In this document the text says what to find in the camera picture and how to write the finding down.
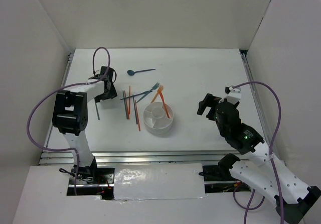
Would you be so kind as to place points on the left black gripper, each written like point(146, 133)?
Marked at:
point(112, 94)

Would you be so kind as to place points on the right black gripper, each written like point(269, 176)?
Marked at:
point(210, 100)

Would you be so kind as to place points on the orange plastic knife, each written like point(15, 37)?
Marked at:
point(163, 101)

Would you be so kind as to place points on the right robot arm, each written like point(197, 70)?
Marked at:
point(291, 197)

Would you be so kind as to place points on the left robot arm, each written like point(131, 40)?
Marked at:
point(70, 115)

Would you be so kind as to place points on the dark blue plastic spoon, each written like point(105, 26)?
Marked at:
point(132, 73)

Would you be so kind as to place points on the dark blue plastic knife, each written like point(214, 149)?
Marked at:
point(139, 94)

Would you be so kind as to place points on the orange-yellow plastic fork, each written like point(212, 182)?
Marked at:
point(160, 88)

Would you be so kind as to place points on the teal plastic fork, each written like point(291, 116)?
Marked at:
point(153, 88)

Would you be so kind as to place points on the white divided round container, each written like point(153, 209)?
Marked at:
point(158, 118)

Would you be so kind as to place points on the white foam board cover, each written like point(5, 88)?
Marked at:
point(158, 181)

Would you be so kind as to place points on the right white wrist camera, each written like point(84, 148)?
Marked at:
point(233, 94)

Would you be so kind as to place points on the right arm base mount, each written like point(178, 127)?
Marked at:
point(218, 179)

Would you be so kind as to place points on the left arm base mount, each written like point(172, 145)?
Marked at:
point(100, 184)

